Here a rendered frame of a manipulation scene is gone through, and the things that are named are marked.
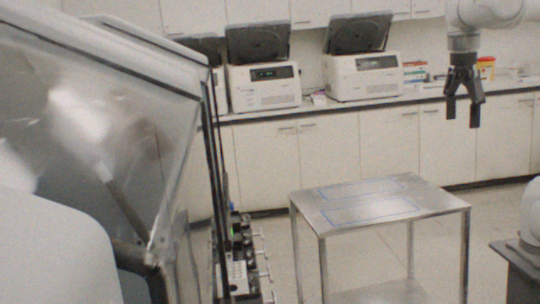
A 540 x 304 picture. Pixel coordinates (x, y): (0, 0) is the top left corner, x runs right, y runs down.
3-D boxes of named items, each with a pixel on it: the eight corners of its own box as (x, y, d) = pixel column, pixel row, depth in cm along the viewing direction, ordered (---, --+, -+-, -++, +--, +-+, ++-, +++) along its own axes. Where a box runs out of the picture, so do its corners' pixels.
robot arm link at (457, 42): (470, 29, 131) (469, 50, 133) (440, 32, 130) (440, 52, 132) (488, 29, 122) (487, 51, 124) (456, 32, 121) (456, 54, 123)
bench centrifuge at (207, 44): (156, 123, 340) (142, 38, 323) (168, 111, 399) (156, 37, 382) (229, 116, 343) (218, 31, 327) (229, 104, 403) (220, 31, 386)
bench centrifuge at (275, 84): (233, 116, 345) (223, 24, 326) (230, 104, 404) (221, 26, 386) (303, 107, 351) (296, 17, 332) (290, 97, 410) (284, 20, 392)
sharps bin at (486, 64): (481, 82, 395) (482, 57, 389) (470, 80, 411) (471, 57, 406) (499, 80, 396) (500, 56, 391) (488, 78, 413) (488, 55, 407)
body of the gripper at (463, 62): (483, 50, 124) (483, 83, 126) (467, 49, 132) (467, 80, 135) (458, 52, 123) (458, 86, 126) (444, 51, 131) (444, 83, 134)
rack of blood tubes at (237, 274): (140, 313, 119) (136, 294, 118) (146, 293, 129) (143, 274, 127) (249, 297, 122) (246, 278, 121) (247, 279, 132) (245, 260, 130)
